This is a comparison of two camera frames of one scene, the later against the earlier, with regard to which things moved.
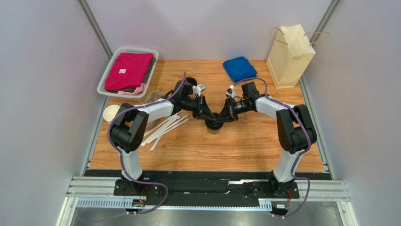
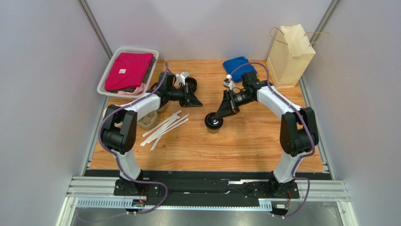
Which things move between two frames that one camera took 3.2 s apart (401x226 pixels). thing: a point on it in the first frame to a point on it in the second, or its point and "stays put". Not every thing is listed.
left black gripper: x=202 y=107 to x=193 y=100
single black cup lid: x=212 y=125 stays put
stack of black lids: x=191 y=80 stays put
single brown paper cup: x=213 y=132 stays put
